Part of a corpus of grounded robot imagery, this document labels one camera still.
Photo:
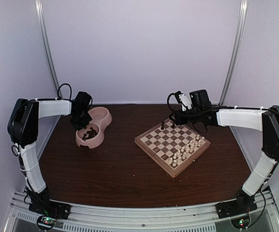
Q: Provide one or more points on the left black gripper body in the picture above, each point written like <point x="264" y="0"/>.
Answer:
<point x="80" y="121"/>

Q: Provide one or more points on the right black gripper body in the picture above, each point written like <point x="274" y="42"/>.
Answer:
<point x="195" y="117"/>

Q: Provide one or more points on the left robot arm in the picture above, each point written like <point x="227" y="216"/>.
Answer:
<point x="23" y="128"/>

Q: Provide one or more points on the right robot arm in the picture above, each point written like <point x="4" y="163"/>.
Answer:
<point x="197" y="108"/>

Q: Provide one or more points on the pile of dark chess pieces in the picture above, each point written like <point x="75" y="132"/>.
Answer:
<point x="89" y="134"/>

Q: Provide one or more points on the wooden chess board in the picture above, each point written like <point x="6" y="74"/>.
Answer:
<point x="160" y="145"/>

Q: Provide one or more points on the white chess pieces group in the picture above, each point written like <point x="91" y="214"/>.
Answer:
<point x="190" y="151"/>

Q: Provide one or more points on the left circuit board with LEDs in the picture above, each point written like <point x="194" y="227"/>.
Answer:
<point x="45" y="221"/>

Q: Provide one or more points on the circuit board with leds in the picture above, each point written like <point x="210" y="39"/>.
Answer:
<point x="240" y="222"/>
<point x="45" y="221"/>

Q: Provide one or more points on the right circuit board with LEDs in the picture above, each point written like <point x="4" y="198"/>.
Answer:
<point x="240" y="222"/>

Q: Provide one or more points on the pink double pet bowl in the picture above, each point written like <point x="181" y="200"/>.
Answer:
<point x="101" y="119"/>

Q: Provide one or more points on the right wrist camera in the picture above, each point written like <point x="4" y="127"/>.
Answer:
<point x="182" y="99"/>

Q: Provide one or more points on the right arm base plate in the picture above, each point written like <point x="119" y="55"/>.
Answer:
<point x="231" y="208"/>

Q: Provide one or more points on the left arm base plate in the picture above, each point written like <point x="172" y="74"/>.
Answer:
<point x="54" y="210"/>

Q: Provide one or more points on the front aluminium rail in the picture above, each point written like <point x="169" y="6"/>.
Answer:
<point x="196" y="218"/>

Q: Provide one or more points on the right aluminium frame post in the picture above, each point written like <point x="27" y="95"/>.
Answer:
<point x="241" y="22"/>

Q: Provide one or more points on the aluminium frame post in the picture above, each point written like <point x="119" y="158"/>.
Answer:
<point x="47" y="50"/>
<point x="241" y="22"/>

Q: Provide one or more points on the left aluminium frame post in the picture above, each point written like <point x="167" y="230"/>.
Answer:
<point x="47" y="50"/>

